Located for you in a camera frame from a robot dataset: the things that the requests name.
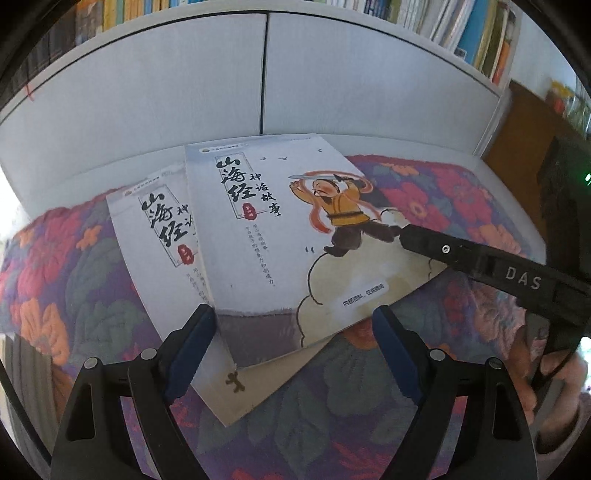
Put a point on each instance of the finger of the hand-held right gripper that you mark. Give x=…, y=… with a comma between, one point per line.
x=443, y=251

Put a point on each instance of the row of thin colourful books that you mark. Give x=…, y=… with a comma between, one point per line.
x=461, y=32

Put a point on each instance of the white calligraphy book beige base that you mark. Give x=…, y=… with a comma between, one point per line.
x=138, y=240

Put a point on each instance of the person's right forearm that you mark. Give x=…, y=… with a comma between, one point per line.
x=563, y=429

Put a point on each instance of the white calligraphy book swordsman picture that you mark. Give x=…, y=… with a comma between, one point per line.
x=277, y=258

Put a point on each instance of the person's right hand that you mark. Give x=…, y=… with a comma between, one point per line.
x=565, y=383

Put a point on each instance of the stack of books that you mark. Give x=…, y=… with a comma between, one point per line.
x=23, y=392

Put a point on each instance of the brown wooden cabinet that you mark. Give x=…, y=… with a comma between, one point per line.
x=521, y=138

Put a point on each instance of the jar with red label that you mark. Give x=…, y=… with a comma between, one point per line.
x=557, y=99

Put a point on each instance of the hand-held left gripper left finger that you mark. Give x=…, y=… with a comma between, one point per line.
x=191, y=355

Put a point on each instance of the green plant in glass vase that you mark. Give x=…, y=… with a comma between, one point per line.
x=581, y=108

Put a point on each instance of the white bookshelf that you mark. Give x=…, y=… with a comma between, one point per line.
x=138, y=92

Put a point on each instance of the row of black books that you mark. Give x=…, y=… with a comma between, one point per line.
x=64, y=41

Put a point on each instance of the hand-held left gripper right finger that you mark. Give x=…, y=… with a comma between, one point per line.
x=397, y=355

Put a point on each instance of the floral blanket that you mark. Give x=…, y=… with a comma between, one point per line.
x=323, y=415

